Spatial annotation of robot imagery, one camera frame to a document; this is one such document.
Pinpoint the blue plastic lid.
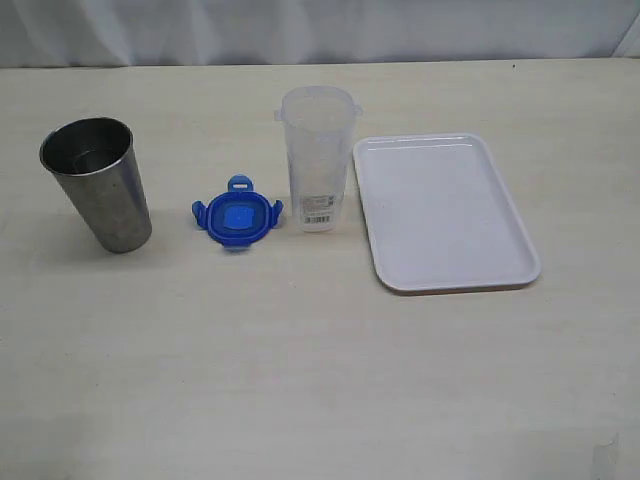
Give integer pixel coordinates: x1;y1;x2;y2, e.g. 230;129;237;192
191;174;284;250

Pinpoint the clear tall plastic container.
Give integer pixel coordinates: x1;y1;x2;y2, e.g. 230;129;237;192
274;86;362;232

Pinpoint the stainless steel cup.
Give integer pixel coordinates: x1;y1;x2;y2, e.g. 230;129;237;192
39;117;152;254

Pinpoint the white rectangular tray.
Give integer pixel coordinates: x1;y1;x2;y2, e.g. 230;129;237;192
353;133;541;293

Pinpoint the white backdrop curtain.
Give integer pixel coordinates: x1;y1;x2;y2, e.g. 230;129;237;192
1;1;639;67

